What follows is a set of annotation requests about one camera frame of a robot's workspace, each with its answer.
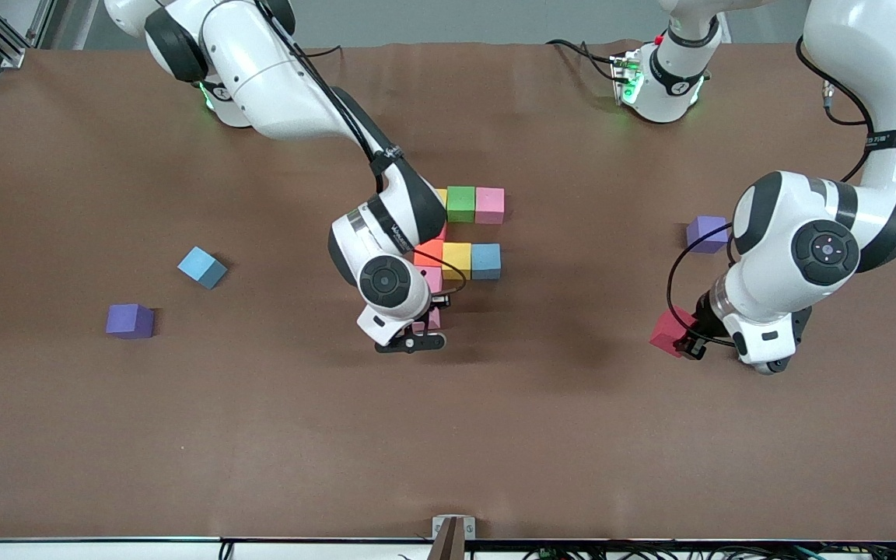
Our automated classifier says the purple foam cube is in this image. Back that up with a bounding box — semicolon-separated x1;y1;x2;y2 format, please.
105;303;155;340
685;215;732;254

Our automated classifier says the black arm base cable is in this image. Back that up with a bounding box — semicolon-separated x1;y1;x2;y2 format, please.
546;37;621;79

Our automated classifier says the green foam cube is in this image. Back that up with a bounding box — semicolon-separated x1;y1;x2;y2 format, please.
446;187;478;225

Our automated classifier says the brown table cover mat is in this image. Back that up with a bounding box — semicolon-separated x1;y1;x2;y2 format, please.
0;39;896;543

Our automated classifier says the blue foam cube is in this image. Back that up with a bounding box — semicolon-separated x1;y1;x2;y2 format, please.
470;243;503;282
177;247;228;290

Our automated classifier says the aluminium frame profile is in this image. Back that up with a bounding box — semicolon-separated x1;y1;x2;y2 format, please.
0;0;56;69

